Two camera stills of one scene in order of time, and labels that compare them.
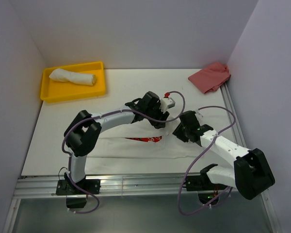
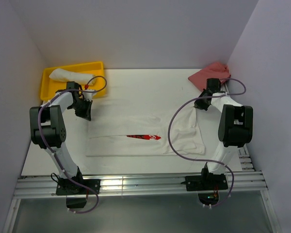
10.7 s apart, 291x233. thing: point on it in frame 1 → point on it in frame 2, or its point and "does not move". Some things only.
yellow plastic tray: (55, 91) does not move
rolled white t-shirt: (61, 74) does not move
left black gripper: (162, 116) → (86, 114)
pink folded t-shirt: (210, 78) does not move
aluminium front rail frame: (34, 185) does not move
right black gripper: (178, 133) → (199, 105)
